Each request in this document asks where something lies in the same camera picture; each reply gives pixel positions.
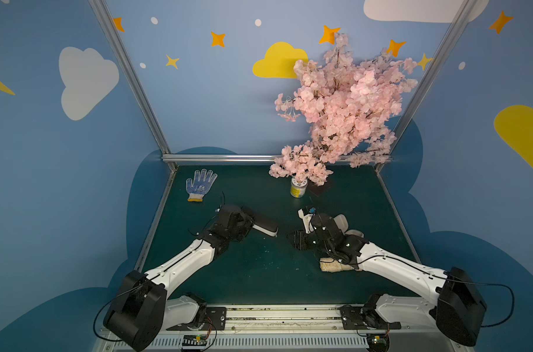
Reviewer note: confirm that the aluminium frame post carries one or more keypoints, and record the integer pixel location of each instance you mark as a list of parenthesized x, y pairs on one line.
[(448, 43), (103, 15)]

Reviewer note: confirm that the white blue dotted work glove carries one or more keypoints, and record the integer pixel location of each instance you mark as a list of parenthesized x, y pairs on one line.
[(200, 184)]

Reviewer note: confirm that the pink cherry blossom tree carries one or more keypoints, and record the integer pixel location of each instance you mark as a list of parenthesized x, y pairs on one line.
[(347, 106)]

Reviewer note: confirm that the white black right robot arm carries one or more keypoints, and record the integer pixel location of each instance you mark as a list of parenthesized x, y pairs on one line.
[(447, 300)]

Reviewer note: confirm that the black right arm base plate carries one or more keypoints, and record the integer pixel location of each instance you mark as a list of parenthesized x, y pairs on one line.
[(359, 318)]

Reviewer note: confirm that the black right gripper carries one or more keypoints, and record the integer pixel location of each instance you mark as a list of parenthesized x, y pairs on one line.
[(308, 238)]

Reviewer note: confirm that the rear aluminium frame bar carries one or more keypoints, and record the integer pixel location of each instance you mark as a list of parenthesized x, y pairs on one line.
[(218, 158)]

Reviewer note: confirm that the beige folded umbrella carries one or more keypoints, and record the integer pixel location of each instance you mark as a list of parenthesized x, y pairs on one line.
[(330, 265)]

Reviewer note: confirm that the yellow white tin can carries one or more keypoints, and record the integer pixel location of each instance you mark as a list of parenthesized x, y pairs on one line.
[(298, 188)]

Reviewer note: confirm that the left aluminium frame post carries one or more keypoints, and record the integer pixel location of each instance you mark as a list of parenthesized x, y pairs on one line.
[(103, 15)]

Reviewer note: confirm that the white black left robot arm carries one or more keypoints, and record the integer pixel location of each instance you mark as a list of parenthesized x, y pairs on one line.
[(143, 306)]

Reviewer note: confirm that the dark brown tree base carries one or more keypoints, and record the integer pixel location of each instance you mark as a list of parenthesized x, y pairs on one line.
[(319, 190)]

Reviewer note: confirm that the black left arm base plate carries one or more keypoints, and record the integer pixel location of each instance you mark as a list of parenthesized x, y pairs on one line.
[(214, 317)]

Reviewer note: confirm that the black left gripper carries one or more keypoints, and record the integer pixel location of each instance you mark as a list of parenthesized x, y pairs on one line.
[(248, 222)]

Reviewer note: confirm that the right aluminium frame post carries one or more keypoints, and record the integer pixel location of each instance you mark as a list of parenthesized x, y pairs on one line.
[(448, 43)]

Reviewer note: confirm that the right controller circuit board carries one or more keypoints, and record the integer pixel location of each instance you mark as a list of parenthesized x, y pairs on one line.
[(378, 343)]

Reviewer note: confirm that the controller circuit board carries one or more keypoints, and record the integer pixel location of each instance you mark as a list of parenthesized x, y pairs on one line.
[(194, 342), (378, 343)]

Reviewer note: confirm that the left controller circuit board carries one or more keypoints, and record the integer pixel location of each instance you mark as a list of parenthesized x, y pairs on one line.
[(194, 342)]

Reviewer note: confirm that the aluminium front rail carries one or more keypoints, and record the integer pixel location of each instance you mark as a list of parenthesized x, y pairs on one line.
[(306, 327)]

